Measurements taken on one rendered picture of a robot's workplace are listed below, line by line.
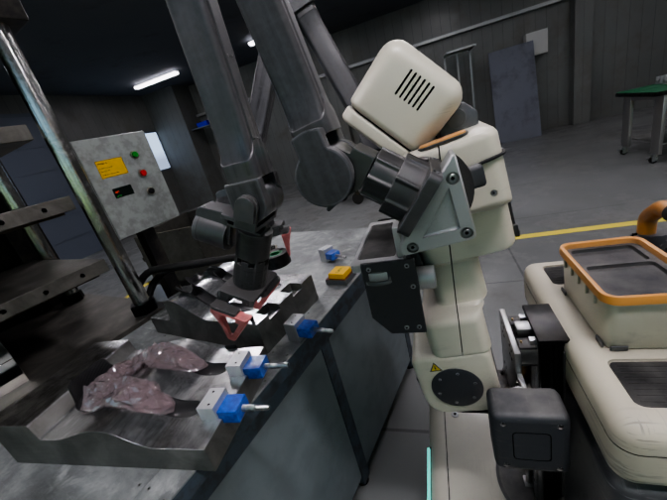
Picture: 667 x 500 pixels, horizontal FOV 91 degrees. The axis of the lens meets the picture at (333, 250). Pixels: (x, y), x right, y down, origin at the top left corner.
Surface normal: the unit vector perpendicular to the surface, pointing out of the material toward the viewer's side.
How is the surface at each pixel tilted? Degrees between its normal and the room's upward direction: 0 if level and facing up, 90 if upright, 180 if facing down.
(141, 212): 90
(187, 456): 90
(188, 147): 90
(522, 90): 75
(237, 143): 82
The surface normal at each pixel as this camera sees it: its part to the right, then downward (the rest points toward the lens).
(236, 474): 0.85, -0.02
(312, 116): -0.29, 0.19
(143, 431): 0.22, -0.87
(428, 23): -0.25, 0.41
